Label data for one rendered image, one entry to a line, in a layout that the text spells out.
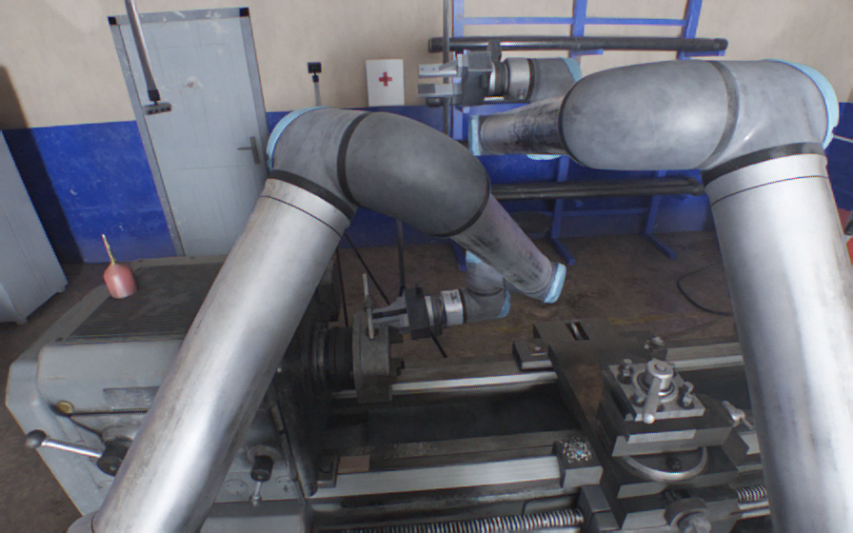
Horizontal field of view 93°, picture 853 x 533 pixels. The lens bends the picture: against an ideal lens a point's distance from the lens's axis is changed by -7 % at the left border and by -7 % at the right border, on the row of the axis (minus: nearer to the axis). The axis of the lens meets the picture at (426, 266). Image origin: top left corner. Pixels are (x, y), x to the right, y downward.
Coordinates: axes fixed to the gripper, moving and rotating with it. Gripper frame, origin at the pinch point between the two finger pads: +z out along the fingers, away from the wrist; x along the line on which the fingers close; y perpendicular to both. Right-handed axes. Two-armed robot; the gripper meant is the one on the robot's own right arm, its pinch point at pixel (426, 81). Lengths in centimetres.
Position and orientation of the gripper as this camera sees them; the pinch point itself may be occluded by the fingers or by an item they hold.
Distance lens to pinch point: 102.7
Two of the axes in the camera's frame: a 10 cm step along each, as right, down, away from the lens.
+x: -0.5, 2.2, 9.7
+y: 0.7, 9.7, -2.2
